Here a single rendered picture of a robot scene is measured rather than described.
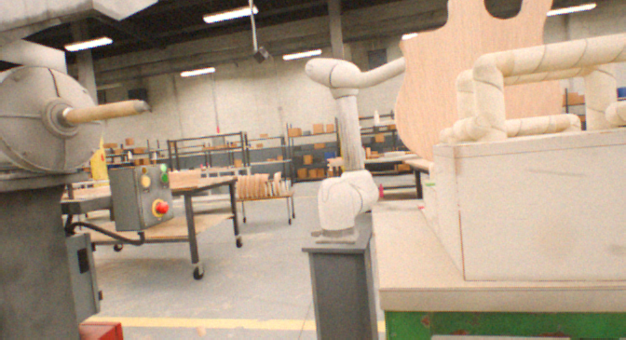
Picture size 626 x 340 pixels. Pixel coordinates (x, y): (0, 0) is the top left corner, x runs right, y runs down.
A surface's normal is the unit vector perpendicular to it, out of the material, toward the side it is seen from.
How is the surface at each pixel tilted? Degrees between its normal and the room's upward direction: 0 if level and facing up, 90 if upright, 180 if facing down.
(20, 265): 90
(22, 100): 87
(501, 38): 91
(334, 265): 90
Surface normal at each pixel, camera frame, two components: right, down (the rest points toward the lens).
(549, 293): -0.19, 0.07
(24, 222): 0.98, -0.09
